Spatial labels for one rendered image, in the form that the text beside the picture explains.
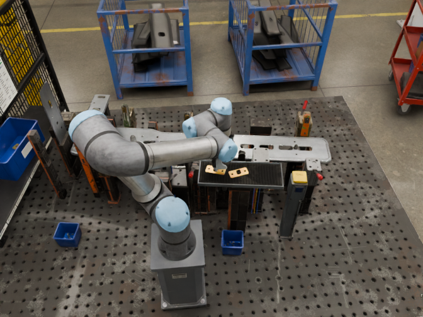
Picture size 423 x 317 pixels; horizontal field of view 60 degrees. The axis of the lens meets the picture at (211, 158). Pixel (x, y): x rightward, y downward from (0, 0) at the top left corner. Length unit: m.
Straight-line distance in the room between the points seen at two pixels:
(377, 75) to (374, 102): 0.53
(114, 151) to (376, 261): 1.48
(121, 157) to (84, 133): 0.13
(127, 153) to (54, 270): 1.15
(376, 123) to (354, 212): 1.87
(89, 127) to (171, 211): 0.44
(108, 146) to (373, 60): 4.19
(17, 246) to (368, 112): 3.28
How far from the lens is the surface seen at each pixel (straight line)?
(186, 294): 1.71
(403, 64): 4.59
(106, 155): 0.99
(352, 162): 2.44
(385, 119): 4.03
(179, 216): 1.29
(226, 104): 1.32
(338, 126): 2.67
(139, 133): 2.08
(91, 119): 1.08
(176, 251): 1.42
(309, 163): 1.85
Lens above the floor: 2.39
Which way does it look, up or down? 47 degrees down
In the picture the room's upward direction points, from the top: 1 degrees counter-clockwise
